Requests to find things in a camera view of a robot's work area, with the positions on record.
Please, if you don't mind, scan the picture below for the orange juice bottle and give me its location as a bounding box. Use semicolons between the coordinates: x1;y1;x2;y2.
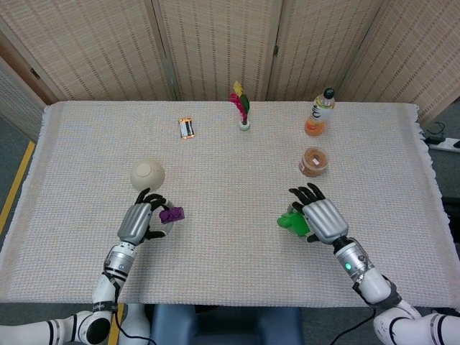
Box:
304;88;338;137

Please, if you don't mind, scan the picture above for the purple toy block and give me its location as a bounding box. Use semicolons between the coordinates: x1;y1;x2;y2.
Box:
159;206;186;226

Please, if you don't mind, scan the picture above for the white woven tablecloth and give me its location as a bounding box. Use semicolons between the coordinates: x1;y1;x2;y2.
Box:
0;100;460;309

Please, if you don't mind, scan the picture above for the clear plastic snack jar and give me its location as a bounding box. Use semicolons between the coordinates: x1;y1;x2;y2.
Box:
298;146;329;178

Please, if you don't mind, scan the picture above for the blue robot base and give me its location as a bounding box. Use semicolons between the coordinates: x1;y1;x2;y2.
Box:
150;304;303;345

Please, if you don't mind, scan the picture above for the cream upturned bowl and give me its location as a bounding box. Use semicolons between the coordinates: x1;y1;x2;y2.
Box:
129;158;167;192

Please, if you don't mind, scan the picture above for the battery pack in wrapper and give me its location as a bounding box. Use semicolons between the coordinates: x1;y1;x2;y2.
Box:
178;116;199;140

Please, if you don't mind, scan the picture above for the colourful feather shuttlecock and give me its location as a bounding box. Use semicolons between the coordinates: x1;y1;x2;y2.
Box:
229;80;252;132

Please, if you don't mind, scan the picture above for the black cable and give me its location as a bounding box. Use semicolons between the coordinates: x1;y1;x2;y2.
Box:
114;305;152;341
332;311;377;345

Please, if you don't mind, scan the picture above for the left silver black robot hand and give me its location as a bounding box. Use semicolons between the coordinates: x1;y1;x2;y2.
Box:
116;187;177;249

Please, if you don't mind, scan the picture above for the green toy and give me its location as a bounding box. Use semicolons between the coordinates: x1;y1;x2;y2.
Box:
276;210;312;238

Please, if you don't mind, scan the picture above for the white power strip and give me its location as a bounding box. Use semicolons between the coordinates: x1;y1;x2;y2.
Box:
429;138;460;154

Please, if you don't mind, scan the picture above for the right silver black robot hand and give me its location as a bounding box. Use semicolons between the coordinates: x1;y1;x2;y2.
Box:
288;182;350;246

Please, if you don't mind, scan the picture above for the woven folding screen panel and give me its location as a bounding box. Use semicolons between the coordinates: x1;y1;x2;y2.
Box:
0;0;179;105
265;0;392;102
337;0;460;123
150;0;288;102
0;21;58;141

